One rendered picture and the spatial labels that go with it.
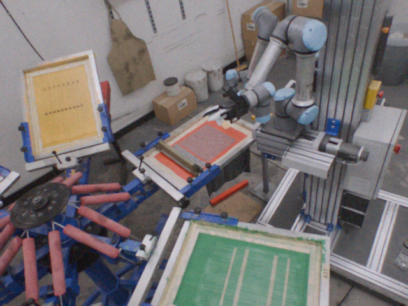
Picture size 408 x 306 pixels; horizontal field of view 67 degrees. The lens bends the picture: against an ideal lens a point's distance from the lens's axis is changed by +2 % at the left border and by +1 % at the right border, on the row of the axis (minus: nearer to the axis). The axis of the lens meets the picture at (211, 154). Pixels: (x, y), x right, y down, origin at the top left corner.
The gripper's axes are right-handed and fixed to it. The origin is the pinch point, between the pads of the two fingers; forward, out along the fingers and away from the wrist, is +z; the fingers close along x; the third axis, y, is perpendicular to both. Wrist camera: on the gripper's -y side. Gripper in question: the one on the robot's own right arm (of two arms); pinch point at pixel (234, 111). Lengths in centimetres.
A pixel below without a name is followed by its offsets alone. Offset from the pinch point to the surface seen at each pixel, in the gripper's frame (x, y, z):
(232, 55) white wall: 192, -200, 82
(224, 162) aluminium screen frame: -41, 29, 6
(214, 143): -29.1, 6.2, 9.6
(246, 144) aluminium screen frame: -18.0, 28.7, 6.2
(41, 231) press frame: -153, -14, 3
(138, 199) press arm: -97, 2, 13
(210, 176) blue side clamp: -55, 30, 7
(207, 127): -19.1, -12.7, 9.6
